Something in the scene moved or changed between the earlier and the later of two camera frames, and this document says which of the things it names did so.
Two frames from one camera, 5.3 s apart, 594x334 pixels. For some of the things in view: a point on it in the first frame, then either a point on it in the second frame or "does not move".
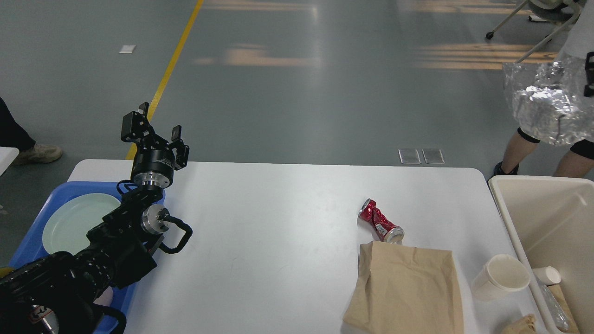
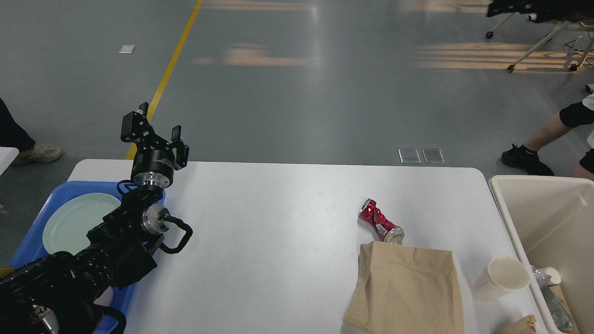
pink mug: x=106 y=298 does not move
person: x=579 y=42 → x=527 y=157
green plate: x=71 y=219 does not move
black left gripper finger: x=136 y=128 does not move
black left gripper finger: x=183 y=150 does not move
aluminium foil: x=547 y=100 → x=562 y=320
